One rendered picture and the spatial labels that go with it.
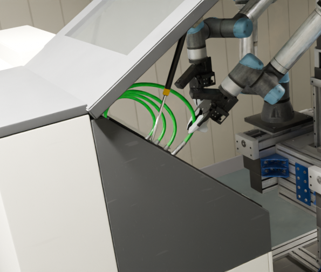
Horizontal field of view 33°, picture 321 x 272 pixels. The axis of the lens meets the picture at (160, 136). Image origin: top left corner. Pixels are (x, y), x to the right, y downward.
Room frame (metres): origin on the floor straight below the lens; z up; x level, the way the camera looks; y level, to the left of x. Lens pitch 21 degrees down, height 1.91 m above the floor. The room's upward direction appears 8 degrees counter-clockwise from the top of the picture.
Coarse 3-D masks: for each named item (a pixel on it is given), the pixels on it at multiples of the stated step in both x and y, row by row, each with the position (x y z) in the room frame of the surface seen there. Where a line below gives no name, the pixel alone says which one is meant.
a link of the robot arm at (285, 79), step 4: (284, 76) 2.31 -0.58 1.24; (288, 76) 2.33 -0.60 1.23; (280, 80) 2.30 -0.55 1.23; (284, 80) 2.31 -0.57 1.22; (288, 80) 2.32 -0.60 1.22; (284, 84) 2.31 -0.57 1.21; (288, 84) 2.33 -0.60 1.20; (284, 88) 2.31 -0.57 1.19; (288, 88) 2.32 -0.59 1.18; (288, 92) 2.32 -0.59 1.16; (284, 96) 2.31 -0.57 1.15; (288, 96) 2.32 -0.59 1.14
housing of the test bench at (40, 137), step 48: (0, 96) 1.63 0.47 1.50; (48, 96) 1.55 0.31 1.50; (0, 144) 1.32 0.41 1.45; (48, 144) 1.37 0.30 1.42; (0, 192) 1.31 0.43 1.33; (48, 192) 1.36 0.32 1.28; (96, 192) 1.41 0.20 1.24; (0, 240) 1.58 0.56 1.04; (48, 240) 1.34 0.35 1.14; (96, 240) 1.40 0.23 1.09
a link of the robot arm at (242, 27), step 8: (256, 0) 2.23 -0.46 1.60; (264, 0) 2.25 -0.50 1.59; (272, 0) 2.30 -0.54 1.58; (248, 8) 2.18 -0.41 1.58; (256, 8) 2.19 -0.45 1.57; (264, 8) 2.24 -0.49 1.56; (240, 16) 2.12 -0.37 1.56; (248, 16) 2.14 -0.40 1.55; (256, 16) 2.18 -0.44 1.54; (224, 24) 2.11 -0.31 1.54; (232, 24) 2.09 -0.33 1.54; (240, 24) 2.07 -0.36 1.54; (248, 24) 2.08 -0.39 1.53; (224, 32) 2.11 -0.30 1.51; (232, 32) 2.09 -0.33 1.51; (240, 32) 2.07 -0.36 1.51; (248, 32) 2.08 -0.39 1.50
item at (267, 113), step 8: (264, 104) 2.35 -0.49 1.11; (280, 104) 2.30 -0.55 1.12; (288, 104) 2.31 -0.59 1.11; (264, 112) 2.33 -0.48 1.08; (272, 112) 2.30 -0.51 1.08; (280, 112) 2.29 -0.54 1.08; (288, 112) 2.30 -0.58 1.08; (264, 120) 2.33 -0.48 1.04; (272, 120) 2.29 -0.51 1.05; (280, 120) 2.28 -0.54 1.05; (288, 120) 2.29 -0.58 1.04
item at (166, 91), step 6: (180, 42) 1.57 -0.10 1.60; (180, 48) 1.57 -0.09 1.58; (174, 54) 1.58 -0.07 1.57; (180, 54) 1.57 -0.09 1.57; (174, 60) 1.57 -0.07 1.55; (174, 66) 1.56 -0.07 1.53; (174, 72) 1.56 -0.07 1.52; (168, 78) 1.56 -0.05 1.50; (168, 84) 1.56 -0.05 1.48; (168, 90) 1.55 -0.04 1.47; (162, 102) 1.55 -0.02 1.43; (162, 108) 1.55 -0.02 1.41; (156, 120) 1.55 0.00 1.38; (156, 126) 1.54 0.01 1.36
